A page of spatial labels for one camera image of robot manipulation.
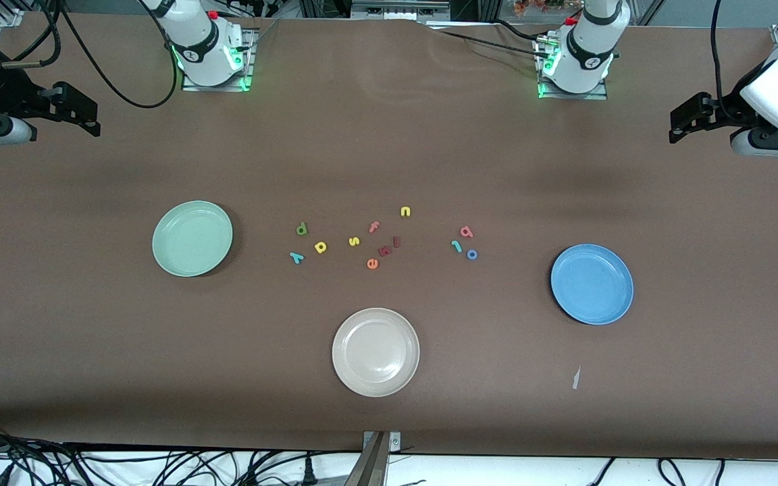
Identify orange decorative object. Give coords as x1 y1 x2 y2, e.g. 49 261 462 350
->
514 0 582 14

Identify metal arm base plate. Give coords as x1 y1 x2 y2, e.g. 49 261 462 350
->
182 27 256 92
536 37 609 101

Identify brown table cover sheet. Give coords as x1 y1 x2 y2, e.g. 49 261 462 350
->
0 12 778 461

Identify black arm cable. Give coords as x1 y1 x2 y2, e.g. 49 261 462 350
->
1 0 180 110
709 0 729 124

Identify black base cable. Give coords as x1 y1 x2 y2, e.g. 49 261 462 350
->
490 19 540 41
430 29 546 57

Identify grey metal beam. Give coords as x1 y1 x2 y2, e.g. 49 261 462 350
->
344 432 390 486

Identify green plate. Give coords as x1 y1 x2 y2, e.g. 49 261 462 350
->
152 200 234 277

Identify blue plate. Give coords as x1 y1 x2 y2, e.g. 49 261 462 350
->
550 244 634 325

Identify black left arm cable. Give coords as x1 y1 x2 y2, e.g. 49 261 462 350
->
709 0 729 124

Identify beige plate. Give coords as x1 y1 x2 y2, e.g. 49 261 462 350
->
332 308 421 398

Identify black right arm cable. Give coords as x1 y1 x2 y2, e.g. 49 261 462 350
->
1 0 180 110

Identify silver metal bracket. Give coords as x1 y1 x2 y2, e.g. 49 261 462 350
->
363 431 402 454

